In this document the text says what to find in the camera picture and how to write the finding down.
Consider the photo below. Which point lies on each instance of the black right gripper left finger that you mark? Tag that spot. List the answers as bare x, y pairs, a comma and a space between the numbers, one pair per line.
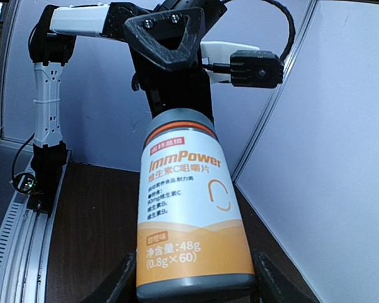
119, 285

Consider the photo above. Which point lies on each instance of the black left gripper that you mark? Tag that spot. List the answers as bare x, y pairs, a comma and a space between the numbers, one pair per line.
165, 47

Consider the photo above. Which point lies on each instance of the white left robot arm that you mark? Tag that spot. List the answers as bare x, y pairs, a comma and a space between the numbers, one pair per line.
51, 45

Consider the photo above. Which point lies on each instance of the white orange vitamin bottle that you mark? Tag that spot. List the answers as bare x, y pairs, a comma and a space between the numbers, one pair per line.
191, 240

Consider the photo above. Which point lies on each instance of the aluminium front rail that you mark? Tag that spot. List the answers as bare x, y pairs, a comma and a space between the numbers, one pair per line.
25, 239

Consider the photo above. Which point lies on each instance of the right aluminium frame post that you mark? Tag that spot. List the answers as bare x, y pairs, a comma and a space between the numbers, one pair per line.
273, 99

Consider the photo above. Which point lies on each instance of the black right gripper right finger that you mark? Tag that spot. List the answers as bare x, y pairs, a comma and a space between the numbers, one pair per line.
271, 284

